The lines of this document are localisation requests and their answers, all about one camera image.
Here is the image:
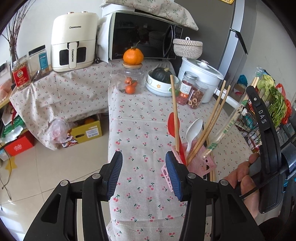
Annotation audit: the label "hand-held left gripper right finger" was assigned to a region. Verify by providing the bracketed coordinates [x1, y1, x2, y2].
[165, 151, 266, 241]

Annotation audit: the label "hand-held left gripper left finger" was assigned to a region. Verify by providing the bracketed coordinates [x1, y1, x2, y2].
[23, 151, 123, 241]

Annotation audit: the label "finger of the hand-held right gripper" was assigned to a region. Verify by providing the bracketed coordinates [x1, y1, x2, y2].
[246, 86, 281, 176]

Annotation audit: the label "pink perforated utensil holder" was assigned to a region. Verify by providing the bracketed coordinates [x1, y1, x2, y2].
[161, 142, 218, 193]

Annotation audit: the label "chopsticks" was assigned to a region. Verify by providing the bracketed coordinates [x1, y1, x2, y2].
[203, 68, 264, 161]

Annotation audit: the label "white plastic spoon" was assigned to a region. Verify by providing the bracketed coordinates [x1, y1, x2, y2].
[186, 118, 204, 154]

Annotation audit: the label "wooden chopstick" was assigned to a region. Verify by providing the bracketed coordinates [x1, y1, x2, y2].
[187, 80, 226, 163]
[190, 85, 232, 163]
[170, 75, 180, 152]

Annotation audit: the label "red plastic spoon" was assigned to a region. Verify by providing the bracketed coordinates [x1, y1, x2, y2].
[168, 112, 188, 166]

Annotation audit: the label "person's right forearm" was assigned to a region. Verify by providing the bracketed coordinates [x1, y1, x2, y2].
[254, 209, 296, 241]

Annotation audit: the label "person's right hand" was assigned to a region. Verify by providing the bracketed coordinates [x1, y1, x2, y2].
[222, 153, 263, 219]

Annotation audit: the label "bunch of green cilantro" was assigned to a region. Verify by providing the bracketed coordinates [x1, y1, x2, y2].
[266, 87, 288, 127]

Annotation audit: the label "red plastic bag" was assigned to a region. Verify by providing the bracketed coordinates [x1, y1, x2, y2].
[275, 83, 293, 124]

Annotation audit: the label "napa cabbage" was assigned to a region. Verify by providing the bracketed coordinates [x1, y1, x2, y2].
[257, 74, 277, 98]

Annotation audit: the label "yellow cardboard box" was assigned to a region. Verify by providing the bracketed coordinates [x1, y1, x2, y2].
[67, 113, 103, 143]

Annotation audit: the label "cherry print tablecloth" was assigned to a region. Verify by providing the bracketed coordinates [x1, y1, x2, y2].
[10, 59, 114, 150]
[107, 58, 255, 241]

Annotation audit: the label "clear plastic bag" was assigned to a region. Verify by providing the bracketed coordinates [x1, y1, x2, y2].
[47, 118, 73, 145]

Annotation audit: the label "jar of dried fruit rings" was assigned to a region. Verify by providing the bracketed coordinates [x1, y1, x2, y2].
[187, 81, 208, 110]

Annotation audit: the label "tall jar of red fruit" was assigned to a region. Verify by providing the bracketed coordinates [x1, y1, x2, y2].
[176, 71, 198, 106]

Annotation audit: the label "white bowl with flower print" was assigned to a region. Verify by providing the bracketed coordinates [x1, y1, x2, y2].
[145, 71, 180, 97]

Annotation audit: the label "white electric cooking pot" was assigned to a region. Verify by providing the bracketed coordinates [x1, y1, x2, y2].
[178, 57, 249, 115]

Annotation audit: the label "glass jar with wooden lid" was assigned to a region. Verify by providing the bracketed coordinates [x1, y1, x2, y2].
[116, 62, 145, 95]

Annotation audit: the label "red cardboard box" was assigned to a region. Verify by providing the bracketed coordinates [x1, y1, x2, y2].
[4, 134, 36, 157]

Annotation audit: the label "dark green pumpkin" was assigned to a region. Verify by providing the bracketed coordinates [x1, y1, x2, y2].
[153, 67, 173, 84]

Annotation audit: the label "yellow star mat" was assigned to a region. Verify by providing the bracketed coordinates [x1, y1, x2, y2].
[5, 156, 20, 173]

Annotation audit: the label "grey refrigerator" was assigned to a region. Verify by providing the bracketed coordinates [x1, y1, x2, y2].
[173, 0, 258, 93]

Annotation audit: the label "woven basket with lid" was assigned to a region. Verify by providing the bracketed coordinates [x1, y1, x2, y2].
[173, 37, 203, 60]

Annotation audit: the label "green cardboard box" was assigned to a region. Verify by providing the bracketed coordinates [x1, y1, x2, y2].
[0, 115, 27, 142]

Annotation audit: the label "large orange with stem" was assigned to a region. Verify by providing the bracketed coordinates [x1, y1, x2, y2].
[123, 46, 144, 65]

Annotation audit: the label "clear container with blue label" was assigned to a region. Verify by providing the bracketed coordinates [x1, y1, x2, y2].
[28, 45, 51, 73]

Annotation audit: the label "nut jar with red label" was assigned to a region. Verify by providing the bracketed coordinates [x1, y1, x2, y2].
[11, 55, 31, 90]

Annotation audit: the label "black microwave oven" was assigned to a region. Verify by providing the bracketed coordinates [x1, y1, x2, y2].
[107, 11, 185, 61]

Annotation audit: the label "cream air fryer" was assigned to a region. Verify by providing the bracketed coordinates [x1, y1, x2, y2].
[50, 11, 97, 72]

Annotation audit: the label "floral cloth cover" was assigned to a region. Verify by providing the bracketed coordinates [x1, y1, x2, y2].
[100, 0, 199, 32]

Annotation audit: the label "dry twigs in vase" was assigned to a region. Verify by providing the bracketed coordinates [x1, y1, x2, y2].
[3, 0, 31, 62]

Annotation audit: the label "black wire rack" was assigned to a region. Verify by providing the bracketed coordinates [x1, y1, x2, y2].
[233, 88, 296, 158]

